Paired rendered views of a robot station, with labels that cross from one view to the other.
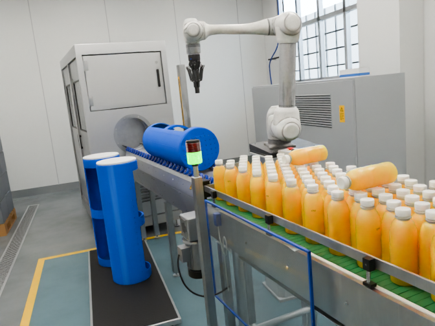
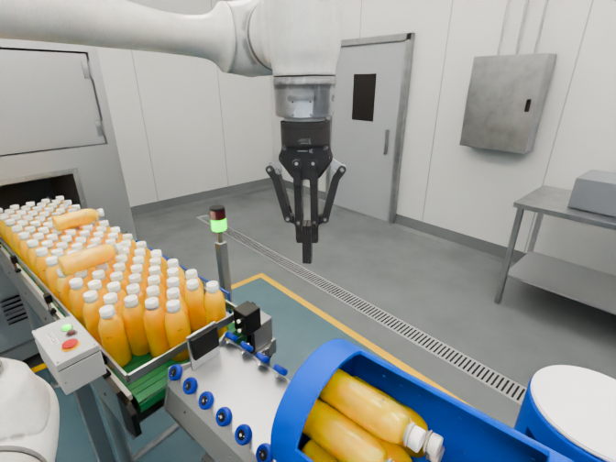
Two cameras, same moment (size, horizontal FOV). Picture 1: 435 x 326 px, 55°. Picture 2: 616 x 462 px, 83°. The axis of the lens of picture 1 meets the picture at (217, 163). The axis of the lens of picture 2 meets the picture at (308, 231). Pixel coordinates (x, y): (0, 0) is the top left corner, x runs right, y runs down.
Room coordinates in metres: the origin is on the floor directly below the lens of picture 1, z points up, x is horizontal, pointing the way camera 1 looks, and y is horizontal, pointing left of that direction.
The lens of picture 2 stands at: (3.15, -0.15, 1.74)
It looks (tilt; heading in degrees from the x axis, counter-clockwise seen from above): 23 degrees down; 154
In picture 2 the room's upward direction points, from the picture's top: straight up
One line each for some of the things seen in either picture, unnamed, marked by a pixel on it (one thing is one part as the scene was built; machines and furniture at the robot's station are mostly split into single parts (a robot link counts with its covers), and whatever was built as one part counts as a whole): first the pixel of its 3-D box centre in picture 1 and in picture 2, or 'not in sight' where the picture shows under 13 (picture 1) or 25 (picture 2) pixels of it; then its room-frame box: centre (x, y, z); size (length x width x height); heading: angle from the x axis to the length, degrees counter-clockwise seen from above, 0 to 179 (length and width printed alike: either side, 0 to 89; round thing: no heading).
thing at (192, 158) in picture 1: (194, 157); (218, 224); (1.75, 0.10, 1.18); 0.06 x 0.06 x 0.05
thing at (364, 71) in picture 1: (354, 72); not in sight; (3.75, -1.29, 1.48); 0.24 x 0.12 x 0.08; 25
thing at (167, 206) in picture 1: (171, 239); not in sight; (3.18, 0.42, 0.31); 0.06 x 0.06 x 0.63; 24
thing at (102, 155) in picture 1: (101, 155); not in sight; (3.26, 0.91, 1.03); 0.28 x 0.28 x 0.01
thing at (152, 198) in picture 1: (153, 209); not in sight; (4.13, 0.70, 0.31); 0.06 x 0.06 x 0.63; 24
